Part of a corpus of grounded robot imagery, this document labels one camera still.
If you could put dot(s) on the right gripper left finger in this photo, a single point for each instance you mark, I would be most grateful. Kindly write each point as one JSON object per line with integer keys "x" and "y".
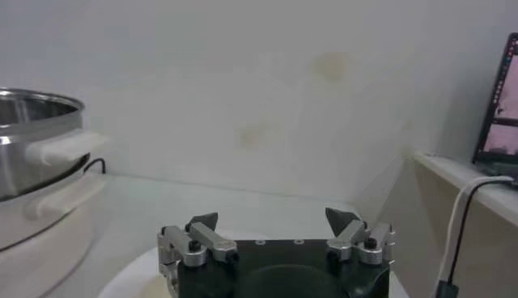
{"x": 194, "y": 253}

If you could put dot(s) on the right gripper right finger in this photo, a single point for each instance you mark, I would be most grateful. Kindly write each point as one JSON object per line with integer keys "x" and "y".
{"x": 372, "y": 251}

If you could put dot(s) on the stainless steel steamer pot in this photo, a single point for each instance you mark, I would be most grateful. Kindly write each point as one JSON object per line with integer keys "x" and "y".
{"x": 12, "y": 162}

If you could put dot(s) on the white side table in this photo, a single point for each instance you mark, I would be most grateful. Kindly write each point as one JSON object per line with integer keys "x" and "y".
{"x": 425, "y": 226}

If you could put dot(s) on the large white plate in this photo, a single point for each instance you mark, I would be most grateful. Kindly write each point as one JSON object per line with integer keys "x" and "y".
{"x": 129, "y": 271}

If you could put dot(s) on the cream electric cooker base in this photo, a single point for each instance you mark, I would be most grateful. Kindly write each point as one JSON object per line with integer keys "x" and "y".
{"x": 32, "y": 259}

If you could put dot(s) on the open laptop with pink screen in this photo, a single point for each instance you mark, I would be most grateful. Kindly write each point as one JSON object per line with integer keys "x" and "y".
{"x": 506, "y": 121}

